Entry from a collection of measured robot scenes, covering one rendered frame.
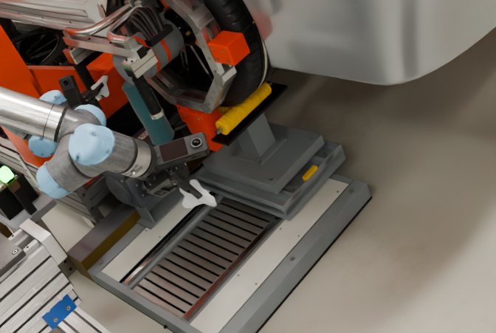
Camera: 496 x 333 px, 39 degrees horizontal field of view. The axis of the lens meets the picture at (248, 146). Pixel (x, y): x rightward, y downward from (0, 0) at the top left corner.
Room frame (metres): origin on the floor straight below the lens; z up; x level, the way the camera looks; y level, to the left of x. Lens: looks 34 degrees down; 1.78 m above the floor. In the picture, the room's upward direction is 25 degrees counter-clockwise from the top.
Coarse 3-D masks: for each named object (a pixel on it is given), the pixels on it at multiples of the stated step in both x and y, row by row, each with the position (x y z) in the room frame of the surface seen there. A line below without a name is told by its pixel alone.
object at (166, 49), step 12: (132, 36) 2.13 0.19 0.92; (144, 36) 2.10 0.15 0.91; (168, 36) 2.10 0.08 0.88; (180, 36) 2.13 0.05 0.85; (156, 48) 2.07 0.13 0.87; (168, 48) 2.08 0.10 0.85; (180, 48) 2.14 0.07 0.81; (120, 60) 2.07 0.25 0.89; (168, 60) 2.09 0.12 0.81; (120, 72) 2.11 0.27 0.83; (156, 72) 2.07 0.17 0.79; (132, 84) 2.08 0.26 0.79
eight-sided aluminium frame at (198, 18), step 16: (112, 0) 2.35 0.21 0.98; (176, 0) 1.98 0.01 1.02; (192, 0) 1.98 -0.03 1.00; (192, 16) 1.93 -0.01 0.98; (208, 16) 1.94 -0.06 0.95; (128, 32) 2.37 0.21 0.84; (208, 32) 1.97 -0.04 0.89; (208, 48) 1.92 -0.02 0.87; (224, 64) 1.96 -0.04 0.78; (224, 80) 1.92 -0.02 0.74; (176, 96) 2.20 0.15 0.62; (192, 96) 2.19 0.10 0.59; (208, 96) 2.02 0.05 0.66; (224, 96) 2.04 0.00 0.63; (208, 112) 2.06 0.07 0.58
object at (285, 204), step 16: (336, 144) 2.15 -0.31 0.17; (320, 160) 2.10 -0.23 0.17; (336, 160) 2.11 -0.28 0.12; (208, 176) 2.34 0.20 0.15; (224, 176) 2.29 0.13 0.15; (304, 176) 2.04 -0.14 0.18; (320, 176) 2.06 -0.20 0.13; (224, 192) 2.23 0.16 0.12; (240, 192) 2.14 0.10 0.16; (256, 192) 2.12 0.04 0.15; (288, 192) 2.01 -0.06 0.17; (304, 192) 2.01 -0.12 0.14; (256, 208) 2.09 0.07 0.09; (272, 208) 2.00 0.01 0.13; (288, 208) 1.96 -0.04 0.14
